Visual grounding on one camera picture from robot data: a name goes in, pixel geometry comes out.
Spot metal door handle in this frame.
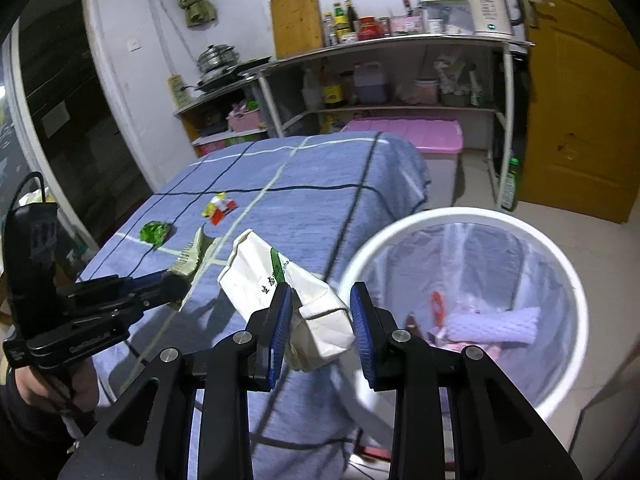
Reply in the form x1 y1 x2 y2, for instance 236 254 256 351
520 0 556 28

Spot green box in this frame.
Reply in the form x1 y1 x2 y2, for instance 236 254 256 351
215 130 271 148

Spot red yellow wrapper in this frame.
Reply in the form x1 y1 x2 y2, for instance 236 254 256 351
202 192 237 224

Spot steel steamer pot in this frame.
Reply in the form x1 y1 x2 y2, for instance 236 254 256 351
196 44 237 77

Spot pink lidded storage box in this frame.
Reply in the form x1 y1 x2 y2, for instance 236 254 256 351
340 117 463 206

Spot lavender foam net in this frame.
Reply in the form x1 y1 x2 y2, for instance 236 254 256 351
445 306 541 346

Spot crumpled plastic bags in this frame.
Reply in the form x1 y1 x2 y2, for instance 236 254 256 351
435 57 488 107

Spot blue checked bed sheet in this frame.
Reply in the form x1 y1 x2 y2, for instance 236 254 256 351
80 132 433 480

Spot white plastic jug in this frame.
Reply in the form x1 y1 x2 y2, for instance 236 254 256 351
301 67 323 111

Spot pale yellow packet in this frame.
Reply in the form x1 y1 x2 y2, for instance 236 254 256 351
170 226 222 281

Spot green crumpled wrapper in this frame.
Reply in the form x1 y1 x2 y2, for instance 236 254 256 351
139 221 172 248

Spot white round bin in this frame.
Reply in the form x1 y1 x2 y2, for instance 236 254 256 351
336 207 588 423

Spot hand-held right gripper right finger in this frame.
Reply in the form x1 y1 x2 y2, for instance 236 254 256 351
350 281 583 480

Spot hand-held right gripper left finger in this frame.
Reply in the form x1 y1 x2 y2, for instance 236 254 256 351
57 282 293 480

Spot pink knife holder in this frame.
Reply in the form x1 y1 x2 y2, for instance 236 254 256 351
390 14 423 37

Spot clear bin liner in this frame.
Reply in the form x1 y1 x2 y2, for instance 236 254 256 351
357 222 576 401

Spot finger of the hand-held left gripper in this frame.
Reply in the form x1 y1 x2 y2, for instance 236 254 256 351
112 269 190 311

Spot small wooden shelf unit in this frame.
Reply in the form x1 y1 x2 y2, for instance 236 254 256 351
172 82 273 158

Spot pink plastic basket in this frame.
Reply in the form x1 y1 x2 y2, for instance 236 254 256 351
226 107 266 133

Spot person's left forearm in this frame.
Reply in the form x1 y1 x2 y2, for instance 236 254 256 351
0 390 101 480

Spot clear plastic container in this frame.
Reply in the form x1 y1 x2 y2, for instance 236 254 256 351
420 0 476 36

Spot dark glass door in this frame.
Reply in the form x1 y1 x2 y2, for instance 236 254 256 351
15 0 161 261

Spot translucent oil jug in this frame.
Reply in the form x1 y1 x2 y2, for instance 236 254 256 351
352 61 391 106

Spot yellow wooden door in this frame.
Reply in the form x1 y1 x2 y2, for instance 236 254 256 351
507 0 640 226

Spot green glass bottle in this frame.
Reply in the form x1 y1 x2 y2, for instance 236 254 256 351
500 158 521 212

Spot pink plastic tub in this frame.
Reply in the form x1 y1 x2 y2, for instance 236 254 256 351
412 79 441 105

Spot wooden cutting board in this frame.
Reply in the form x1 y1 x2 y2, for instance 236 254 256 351
270 0 325 60

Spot white electric kettle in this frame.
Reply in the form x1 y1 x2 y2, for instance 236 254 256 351
460 0 526 37

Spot green yellow label bottle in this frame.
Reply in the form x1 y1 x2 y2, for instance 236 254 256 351
333 1 352 43

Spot dark yellow label bottle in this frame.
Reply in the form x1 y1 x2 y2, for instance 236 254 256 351
322 72 346 108

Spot black induction cooker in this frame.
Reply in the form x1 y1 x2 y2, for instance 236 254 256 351
182 57 273 96

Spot white paper bag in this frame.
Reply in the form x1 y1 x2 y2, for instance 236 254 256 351
217 229 355 372

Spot long grey shelf unit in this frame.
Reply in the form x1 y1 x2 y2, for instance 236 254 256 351
242 35 533 206

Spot person's left hand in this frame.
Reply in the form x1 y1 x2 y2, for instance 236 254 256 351
0 357 101 413

